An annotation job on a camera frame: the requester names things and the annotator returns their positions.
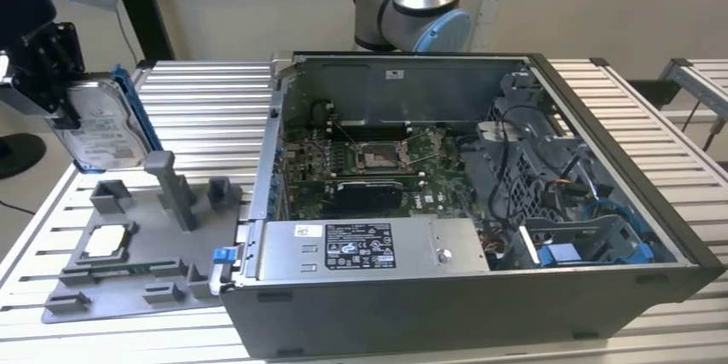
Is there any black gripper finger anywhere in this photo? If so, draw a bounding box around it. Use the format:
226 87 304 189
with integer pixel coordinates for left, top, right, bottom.
22 21 88 129

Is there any hard disk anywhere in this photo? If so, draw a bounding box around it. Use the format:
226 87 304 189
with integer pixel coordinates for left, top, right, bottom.
52 64 167 176

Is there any grey metal disk bay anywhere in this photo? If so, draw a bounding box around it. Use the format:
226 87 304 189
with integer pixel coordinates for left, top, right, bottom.
459 97 682 272

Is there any installed disk blue carrier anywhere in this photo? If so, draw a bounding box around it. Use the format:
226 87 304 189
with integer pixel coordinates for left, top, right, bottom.
534 242 655 267

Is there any black vertical beam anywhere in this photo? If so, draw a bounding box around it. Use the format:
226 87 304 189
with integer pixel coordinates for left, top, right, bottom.
104 0 176 62

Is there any black round stand base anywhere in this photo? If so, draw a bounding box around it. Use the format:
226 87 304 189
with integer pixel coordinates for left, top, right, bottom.
0 133 48 181

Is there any silver CPU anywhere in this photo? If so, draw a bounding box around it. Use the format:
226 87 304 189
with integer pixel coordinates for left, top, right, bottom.
83 224 136 259

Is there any grey parts rack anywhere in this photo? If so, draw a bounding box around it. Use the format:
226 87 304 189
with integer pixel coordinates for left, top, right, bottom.
40 150 258 325

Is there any green RAM stick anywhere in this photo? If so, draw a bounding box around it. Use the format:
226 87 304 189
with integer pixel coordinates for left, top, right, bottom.
84 259 175 278

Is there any thin metal locking lever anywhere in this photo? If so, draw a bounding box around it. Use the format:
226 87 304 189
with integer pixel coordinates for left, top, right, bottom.
330 119 360 146

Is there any blue case latch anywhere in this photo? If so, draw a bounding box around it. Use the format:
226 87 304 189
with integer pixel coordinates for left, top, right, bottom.
211 246 239 266

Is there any grey power supply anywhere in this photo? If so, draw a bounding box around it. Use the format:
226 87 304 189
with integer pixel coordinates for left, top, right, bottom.
254 217 492 283

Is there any CPU socket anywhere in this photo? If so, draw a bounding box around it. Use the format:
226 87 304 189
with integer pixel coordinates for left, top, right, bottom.
352 140 412 176

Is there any black graphics card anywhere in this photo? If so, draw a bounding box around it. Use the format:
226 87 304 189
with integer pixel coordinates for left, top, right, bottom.
327 179 407 213

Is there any green motherboard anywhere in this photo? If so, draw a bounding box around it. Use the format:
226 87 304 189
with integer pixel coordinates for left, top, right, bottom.
278 124 483 222

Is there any black PC case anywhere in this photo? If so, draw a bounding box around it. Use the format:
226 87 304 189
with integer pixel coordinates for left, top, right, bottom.
219 50 728 359

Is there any aluminium side table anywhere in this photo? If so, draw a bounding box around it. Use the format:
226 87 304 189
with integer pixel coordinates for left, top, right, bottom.
659 56 728 126

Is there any thin black floor cable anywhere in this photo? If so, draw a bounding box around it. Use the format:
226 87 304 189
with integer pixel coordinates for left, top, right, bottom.
0 199 38 217

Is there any black power wire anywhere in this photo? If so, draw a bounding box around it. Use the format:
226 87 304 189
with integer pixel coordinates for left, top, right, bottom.
544 176 591 208

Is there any blue wire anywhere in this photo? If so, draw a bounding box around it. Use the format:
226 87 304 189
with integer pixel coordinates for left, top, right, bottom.
583 199 650 248

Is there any black table bracket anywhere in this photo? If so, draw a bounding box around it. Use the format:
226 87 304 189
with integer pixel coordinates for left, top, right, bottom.
627 78 683 108

